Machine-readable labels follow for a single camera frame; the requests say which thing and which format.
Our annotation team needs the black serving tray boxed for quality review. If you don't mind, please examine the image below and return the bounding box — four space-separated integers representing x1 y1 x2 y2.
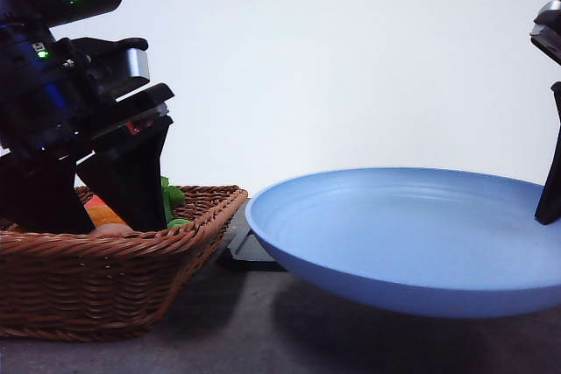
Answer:
224 209 287 272

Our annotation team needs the brown egg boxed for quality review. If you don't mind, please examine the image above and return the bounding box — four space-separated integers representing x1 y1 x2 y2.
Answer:
90 223 134 236

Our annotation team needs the orange toy carrot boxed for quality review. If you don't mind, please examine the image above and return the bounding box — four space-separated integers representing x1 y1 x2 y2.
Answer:
83 194 126 226

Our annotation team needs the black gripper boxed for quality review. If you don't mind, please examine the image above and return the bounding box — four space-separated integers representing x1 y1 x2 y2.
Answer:
529 0 561 226
0 25 175 233

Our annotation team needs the green leafy toy vegetable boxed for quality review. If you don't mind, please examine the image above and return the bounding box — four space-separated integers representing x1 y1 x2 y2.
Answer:
160 176 190 229

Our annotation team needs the brown wicker basket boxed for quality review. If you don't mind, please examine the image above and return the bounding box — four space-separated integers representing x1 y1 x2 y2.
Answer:
0 185 249 340

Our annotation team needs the blue plate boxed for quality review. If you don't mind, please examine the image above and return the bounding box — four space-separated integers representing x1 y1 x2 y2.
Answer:
245 167 561 318

